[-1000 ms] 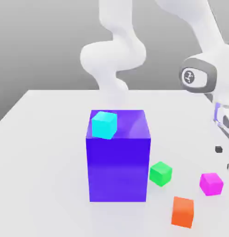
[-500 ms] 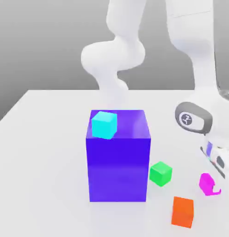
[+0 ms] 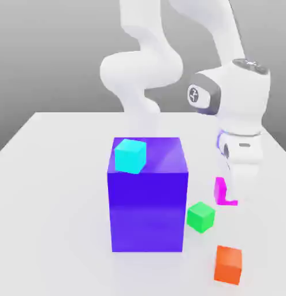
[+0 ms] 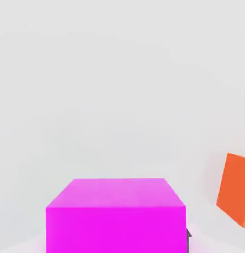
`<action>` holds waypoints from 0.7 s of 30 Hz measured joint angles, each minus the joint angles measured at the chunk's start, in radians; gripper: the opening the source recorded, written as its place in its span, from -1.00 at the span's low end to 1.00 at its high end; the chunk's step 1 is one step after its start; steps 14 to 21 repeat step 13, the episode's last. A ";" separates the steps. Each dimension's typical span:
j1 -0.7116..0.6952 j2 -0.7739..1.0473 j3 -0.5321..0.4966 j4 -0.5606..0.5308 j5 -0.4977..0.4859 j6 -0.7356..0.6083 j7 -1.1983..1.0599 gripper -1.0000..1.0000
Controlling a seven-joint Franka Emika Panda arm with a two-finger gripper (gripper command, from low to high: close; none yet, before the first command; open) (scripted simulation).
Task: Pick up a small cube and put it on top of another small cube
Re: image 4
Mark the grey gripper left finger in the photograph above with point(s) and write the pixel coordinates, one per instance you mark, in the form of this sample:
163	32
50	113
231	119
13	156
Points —
39	248

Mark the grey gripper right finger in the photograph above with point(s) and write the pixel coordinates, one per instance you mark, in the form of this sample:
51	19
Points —
188	240

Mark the small orange cube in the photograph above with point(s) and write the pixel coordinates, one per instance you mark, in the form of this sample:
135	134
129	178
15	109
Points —
234	189

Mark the small magenta cube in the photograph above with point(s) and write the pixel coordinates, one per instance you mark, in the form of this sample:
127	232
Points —
116	225

